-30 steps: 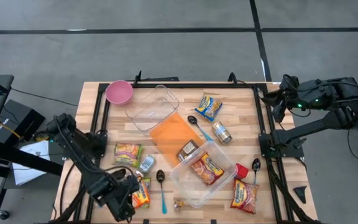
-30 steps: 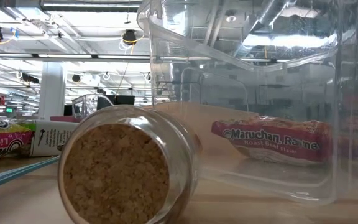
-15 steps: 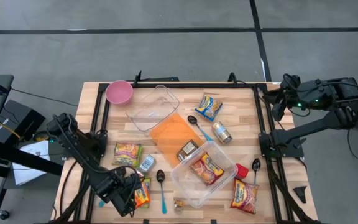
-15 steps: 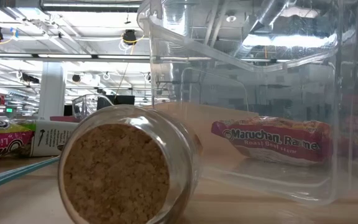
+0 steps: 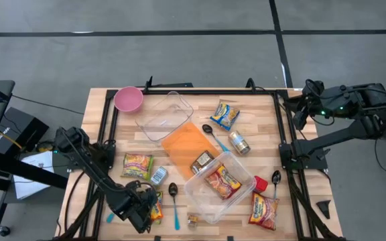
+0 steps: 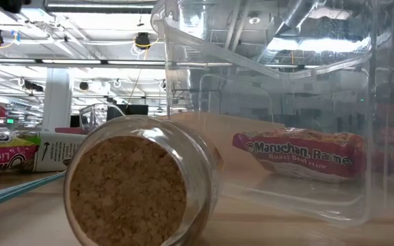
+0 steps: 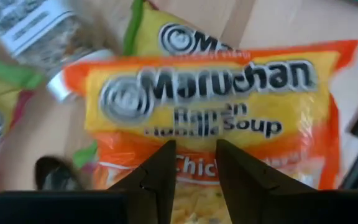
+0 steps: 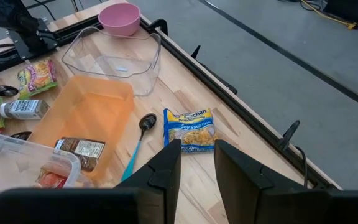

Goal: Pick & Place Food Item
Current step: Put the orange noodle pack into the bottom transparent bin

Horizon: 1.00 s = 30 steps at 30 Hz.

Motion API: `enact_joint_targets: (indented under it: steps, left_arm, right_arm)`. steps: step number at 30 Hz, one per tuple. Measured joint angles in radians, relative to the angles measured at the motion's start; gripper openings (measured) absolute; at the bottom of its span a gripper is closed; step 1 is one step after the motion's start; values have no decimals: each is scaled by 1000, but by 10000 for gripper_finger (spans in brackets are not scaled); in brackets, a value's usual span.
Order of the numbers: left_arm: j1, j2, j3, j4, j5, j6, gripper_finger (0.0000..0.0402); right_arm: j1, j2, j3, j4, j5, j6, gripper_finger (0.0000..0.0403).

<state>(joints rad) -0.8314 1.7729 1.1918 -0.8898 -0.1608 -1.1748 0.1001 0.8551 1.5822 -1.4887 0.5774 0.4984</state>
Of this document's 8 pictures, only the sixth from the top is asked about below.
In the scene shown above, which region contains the roast beef Maruchan ramen pack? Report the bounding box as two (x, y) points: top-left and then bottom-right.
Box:
(232, 127), (367, 183)

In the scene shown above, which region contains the black background monitor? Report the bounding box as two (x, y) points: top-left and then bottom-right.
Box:
(106, 104), (149, 122)

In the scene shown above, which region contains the lime chili shrimp ramen pack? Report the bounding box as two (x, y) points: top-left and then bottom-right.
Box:
(0, 128), (41, 182)

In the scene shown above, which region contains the white-lidded spice jar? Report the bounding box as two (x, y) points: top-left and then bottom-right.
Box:
(29, 131), (88, 174)

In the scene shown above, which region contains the black spoon blue handle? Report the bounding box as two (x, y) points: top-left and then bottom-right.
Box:
(0, 170), (67, 215)

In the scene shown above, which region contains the large clear plastic container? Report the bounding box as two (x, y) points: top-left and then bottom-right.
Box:
(150, 0), (394, 228)

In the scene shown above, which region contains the pink plastic bowl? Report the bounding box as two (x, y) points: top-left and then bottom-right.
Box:
(55, 126), (89, 135)

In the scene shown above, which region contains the small cork-stoppered glass jar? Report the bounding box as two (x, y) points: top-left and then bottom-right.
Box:
(62, 114), (224, 246)

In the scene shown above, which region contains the white building column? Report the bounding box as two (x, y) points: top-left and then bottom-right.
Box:
(41, 67), (74, 133)

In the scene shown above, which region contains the small clear plastic container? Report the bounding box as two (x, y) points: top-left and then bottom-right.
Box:
(79, 102), (127, 133)

